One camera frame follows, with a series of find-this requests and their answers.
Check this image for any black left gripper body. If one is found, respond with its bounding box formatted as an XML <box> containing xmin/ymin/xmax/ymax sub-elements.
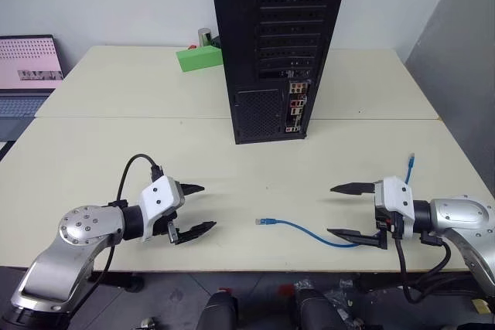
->
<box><xmin>151</xmin><ymin>180</ymin><xmax>187</xmax><ymax>237</ymax></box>

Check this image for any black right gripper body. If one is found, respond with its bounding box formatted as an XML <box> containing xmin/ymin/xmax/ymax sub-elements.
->
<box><xmin>373</xmin><ymin>182</ymin><xmax>405</xmax><ymax>250</ymax></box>

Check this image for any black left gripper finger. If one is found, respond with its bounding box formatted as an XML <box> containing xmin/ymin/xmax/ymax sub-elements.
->
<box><xmin>168</xmin><ymin>221</ymin><xmax>217</xmax><ymax>246</ymax></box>
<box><xmin>182</xmin><ymin>182</ymin><xmax>206</xmax><ymax>198</ymax></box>

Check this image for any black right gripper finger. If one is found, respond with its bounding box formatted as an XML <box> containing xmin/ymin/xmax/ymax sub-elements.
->
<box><xmin>329</xmin><ymin>181</ymin><xmax>377</xmax><ymax>196</ymax></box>
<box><xmin>326</xmin><ymin>227</ymin><xmax>388</xmax><ymax>250</ymax></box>

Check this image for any black castor wheel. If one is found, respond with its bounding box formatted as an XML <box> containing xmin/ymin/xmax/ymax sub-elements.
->
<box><xmin>122</xmin><ymin>273</ymin><xmax>145</xmax><ymax>293</ymax></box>

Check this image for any dark rounded shape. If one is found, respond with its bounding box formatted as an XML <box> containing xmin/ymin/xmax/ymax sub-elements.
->
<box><xmin>196</xmin><ymin>288</ymin><xmax>240</xmax><ymax>330</ymax></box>
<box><xmin>295</xmin><ymin>287</ymin><xmax>350</xmax><ymax>330</ymax></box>

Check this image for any green rectangular block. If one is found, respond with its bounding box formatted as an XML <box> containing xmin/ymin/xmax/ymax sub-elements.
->
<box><xmin>175</xmin><ymin>45</ymin><xmax>224</xmax><ymax>73</ymax></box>

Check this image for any black computer tower case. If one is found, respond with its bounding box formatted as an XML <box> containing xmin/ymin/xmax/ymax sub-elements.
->
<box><xmin>207</xmin><ymin>0</ymin><xmax>353</xmax><ymax>146</ymax></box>

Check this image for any laptop with pink screen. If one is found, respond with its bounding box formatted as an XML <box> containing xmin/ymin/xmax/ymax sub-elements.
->
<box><xmin>0</xmin><ymin>34</ymin><xmax>65</xmax><ymax>142</ymax></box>

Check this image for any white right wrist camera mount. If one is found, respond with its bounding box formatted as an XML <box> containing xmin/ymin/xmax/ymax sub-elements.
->
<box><xmin>372</xmin><ymin>175</ymin><xmax>417</xmax><ymax>240</ymax></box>

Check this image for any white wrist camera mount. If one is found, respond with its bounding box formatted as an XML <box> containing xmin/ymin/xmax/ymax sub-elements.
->
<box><xmin>138</xmin><ymin>175</ymin><xmax>187</xmax><ymax>243</ymax></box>
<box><xmin>372</xmin><ymin>175</ymin><xmax>417</xmax><ymax>240</ymax></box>

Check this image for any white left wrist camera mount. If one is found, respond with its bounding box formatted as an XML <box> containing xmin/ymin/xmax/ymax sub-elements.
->
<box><xmin>138</xmin><ymin>175</ymin><xmax>187</xmax><ymax>243</ymax></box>

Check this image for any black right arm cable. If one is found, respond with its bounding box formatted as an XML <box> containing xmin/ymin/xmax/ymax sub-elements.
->
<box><xmin>389</xmin><ymin>223</ymin><xmax>477</xmax><ymax>304</ymax></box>

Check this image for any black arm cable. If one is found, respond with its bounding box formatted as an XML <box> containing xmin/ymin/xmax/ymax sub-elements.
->
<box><xmin>389</xmin><ymin>223</ymin><xmax>477</xmax><ymax>304</ymax></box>
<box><xmin>90</xmin><ymin>153</ymin><xmax>164</xmax><ymax>288</ymax></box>

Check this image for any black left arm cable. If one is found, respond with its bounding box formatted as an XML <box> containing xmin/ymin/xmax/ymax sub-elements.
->
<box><xmin>90</xmin><ymin>153</ymin><xmax>164</xmax><ymax>288</ymax></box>

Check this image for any blue ethernet cable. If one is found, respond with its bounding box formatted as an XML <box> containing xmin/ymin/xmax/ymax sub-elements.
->
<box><xmin>254</xmin><ymin>153</ymin><xmax>418</xmax><ymax>250</ymax></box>

